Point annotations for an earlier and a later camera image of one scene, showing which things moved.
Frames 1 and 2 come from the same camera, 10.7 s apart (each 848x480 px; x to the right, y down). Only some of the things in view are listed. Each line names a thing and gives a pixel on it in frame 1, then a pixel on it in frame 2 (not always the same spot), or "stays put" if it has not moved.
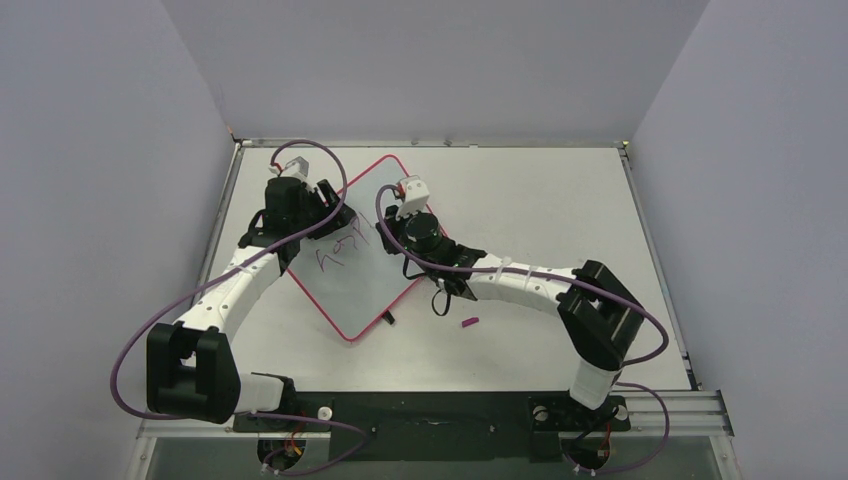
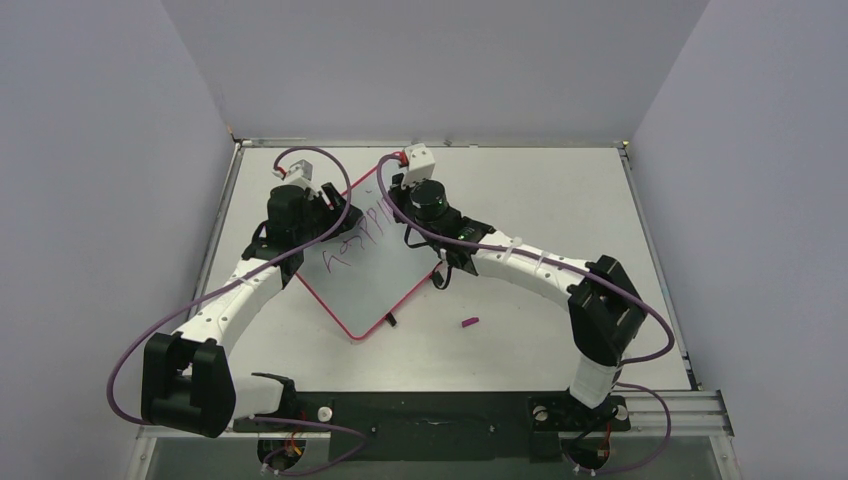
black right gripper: (390, 225) -> (398, 191)
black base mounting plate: (424, 427) stays put
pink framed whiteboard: (351, 275) stays put
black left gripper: (328, 196) stays put
